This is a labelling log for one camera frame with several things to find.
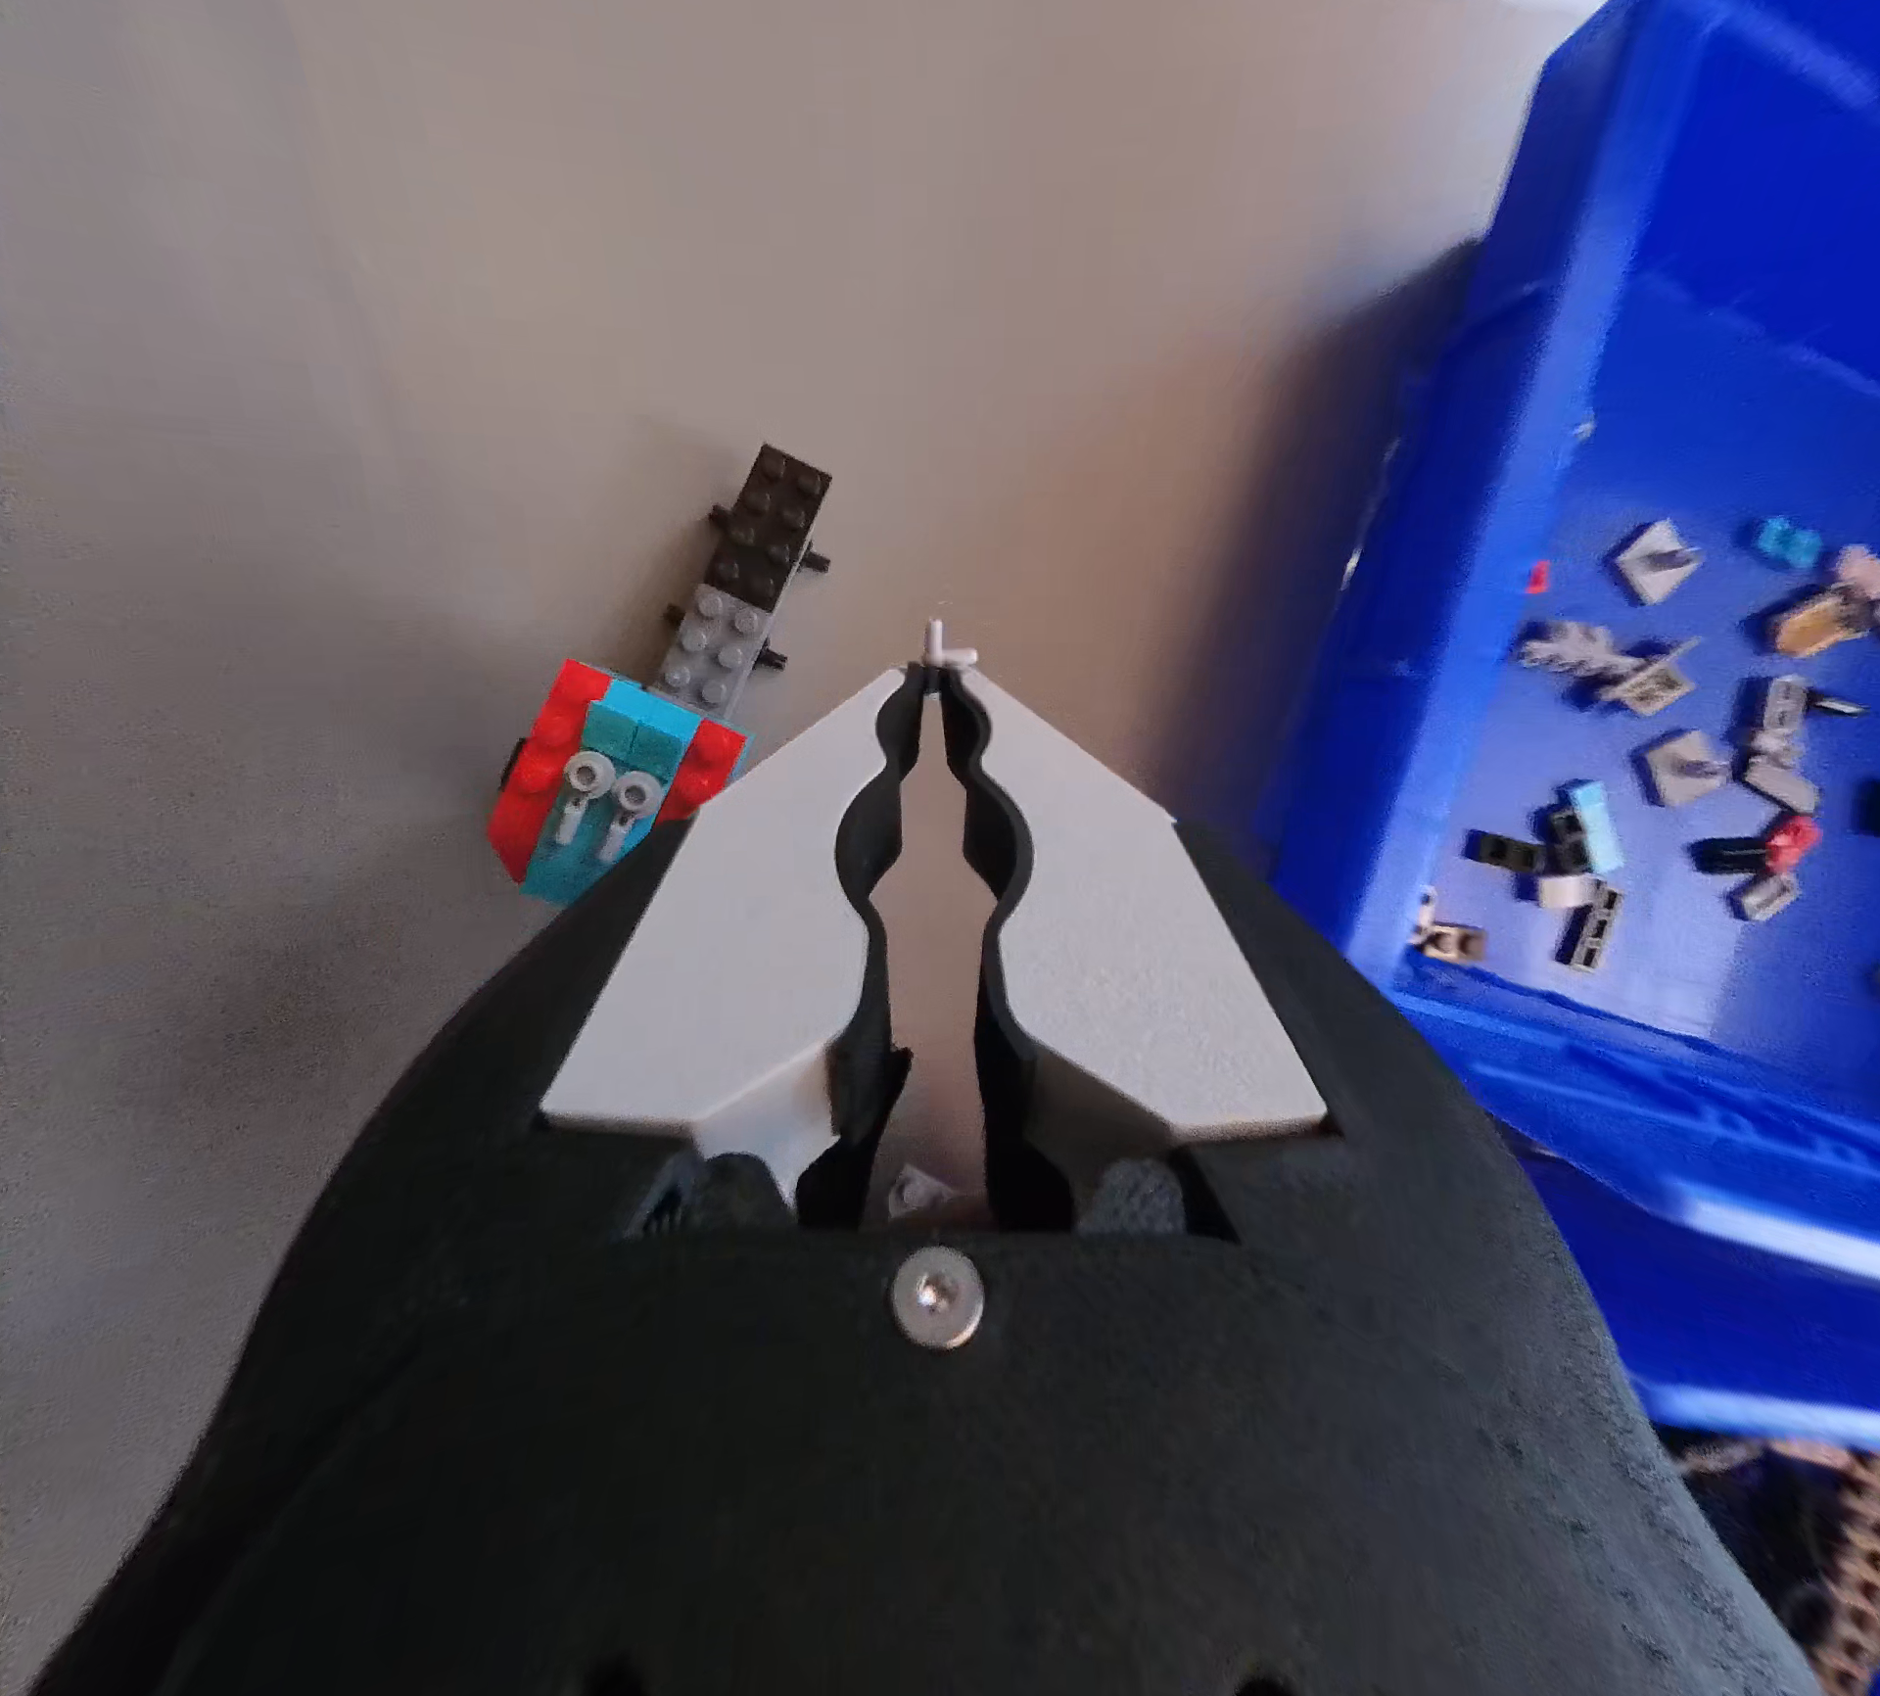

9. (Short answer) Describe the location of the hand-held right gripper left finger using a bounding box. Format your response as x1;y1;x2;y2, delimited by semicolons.
536;664;930;1232

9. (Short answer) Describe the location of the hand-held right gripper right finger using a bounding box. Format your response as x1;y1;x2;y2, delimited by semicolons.
934;664;1333;1236

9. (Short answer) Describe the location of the red and teal brick model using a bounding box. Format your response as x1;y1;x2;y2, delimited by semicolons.
491;445;836;909

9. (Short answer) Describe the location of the blue plastic bin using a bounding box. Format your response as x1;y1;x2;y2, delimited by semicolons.
1259;0;1880;1442

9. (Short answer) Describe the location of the grey desk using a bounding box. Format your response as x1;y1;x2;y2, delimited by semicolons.
0;0;1580;1696

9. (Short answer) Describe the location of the pile of loose toy bricks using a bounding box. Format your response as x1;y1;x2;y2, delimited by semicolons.
1410;516;1880;980

